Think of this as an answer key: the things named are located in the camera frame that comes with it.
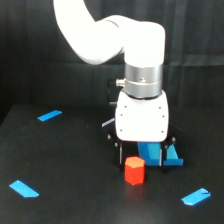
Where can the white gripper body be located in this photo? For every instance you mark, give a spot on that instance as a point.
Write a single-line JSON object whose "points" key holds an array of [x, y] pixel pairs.
{"points": [[142, 120]]}

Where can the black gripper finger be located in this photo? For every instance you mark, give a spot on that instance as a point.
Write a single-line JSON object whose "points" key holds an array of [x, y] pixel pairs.
{"points": [[163, 156], [119, 154]]}

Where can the red hexagonal block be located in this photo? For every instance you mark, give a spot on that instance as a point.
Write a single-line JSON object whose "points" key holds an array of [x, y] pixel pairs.
{"points": [[134, 170]]}

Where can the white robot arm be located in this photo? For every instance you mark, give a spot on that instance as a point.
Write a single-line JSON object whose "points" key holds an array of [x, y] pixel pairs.
{"points": [[141, 43]]}

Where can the blue tape strip bottom right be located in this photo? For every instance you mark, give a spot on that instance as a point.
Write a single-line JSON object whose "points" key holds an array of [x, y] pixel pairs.
{"points": [[196, 197]]}

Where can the blue tape strip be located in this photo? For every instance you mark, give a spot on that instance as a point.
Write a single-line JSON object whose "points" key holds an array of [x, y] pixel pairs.
{"points": [[196, 197], [49, 115], [23, 189]]}

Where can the blue tape strip top left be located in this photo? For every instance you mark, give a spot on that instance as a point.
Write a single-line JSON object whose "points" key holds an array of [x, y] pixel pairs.
{"points": [[49, 115]]}

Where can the blue tape strip bottom left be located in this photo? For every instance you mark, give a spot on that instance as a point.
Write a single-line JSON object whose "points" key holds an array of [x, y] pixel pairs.
{"points": [[23, 189]]}

